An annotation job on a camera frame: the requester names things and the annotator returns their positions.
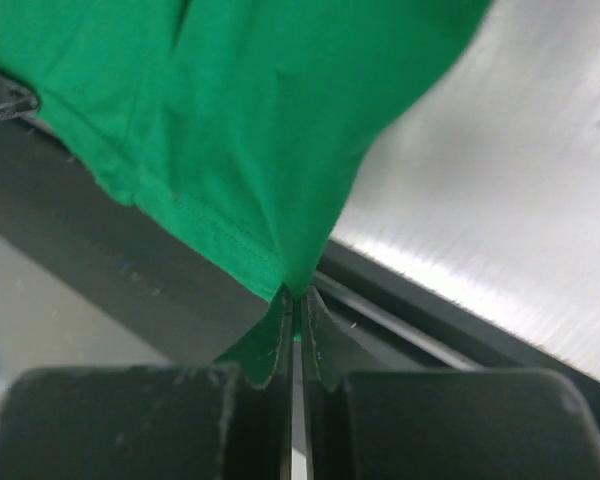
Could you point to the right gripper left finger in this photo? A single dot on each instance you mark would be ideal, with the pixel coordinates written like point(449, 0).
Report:
point(228, 420)

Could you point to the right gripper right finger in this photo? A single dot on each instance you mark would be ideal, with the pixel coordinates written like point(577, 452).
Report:
point(366, 421)

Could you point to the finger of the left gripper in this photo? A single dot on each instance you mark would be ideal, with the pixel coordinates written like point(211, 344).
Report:
point(16, 100)

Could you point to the green t shirt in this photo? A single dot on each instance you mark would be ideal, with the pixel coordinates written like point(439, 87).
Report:
point(238, 126)

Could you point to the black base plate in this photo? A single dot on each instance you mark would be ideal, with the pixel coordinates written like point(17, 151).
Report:
point(84, 280)

